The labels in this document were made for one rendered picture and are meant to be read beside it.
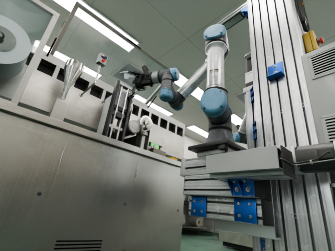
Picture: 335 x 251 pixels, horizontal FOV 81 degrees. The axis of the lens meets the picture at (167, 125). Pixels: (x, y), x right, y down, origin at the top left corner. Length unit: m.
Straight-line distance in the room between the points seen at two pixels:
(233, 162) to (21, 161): 0.96
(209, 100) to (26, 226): 1.01
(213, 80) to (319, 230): 0.70
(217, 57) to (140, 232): 1.17
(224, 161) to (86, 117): 1.48
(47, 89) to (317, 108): 1.83
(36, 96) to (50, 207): 0.99
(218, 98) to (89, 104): 1.40
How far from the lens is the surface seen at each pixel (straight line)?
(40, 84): 1.94
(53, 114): 1.60
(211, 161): 0.77
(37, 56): 1.40
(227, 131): 0.99
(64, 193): 1.22
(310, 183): 0.95
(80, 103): 1.98
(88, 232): 1.30
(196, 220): 5.82
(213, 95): 0.90
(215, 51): 1.09
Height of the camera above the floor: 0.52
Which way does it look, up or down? 23 degrees up
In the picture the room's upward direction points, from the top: 7 degrees clockwise
